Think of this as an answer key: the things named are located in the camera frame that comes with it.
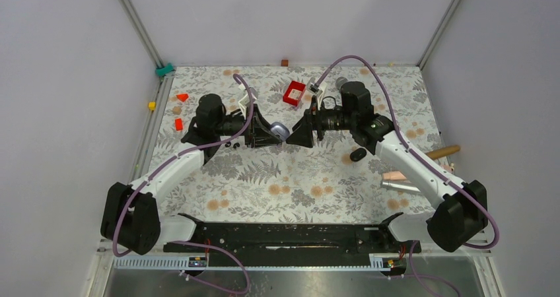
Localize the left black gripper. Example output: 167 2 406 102
214 104 283 148

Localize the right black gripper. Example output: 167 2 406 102
286 96 356 149

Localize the lavender earbud charging case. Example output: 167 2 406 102
269 121 291 142

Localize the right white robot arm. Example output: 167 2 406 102
286 81 489 252

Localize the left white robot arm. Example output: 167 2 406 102
100 94 290 255

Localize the black earbud case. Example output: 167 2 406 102
349 148 368 162

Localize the floral patterned mat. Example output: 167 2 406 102
150 66 442 223

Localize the red open box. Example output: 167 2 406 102
283 81 306 107

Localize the purple glitter microphone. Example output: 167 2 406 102
335 77 349 90

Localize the red small block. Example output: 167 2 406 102
174 118 184 131

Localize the orange triangular block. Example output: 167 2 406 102
176 93 189 102

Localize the pink cylinder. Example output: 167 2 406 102
382 171 408 181

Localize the silver metal cylinder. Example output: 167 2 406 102
380 180 421 194

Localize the teal block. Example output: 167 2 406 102
155 63 175 78

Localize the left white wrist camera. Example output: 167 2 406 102
237 88 258 117

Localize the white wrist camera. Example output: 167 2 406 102
237 88 258 117
306 77 326 106

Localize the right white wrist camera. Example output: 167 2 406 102
306 77 326 106

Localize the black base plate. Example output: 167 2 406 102
163 220 421 267

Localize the wooden handle stick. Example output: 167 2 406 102
425 145 461 160

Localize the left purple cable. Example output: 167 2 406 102
111 73 259 296

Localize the purple cable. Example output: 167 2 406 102
314 55 501 297
111 73 259 296

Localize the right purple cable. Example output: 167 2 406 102
314 55 501 297

